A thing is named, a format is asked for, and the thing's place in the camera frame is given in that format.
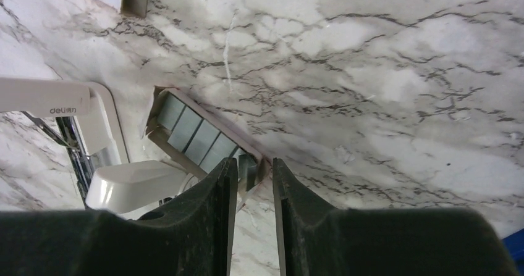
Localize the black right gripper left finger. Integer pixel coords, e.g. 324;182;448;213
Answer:
1;158;238;275

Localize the staple box tray with staples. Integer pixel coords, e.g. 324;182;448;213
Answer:
141;86;269;191

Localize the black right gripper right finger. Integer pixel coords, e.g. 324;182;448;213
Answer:
273;158;518;275

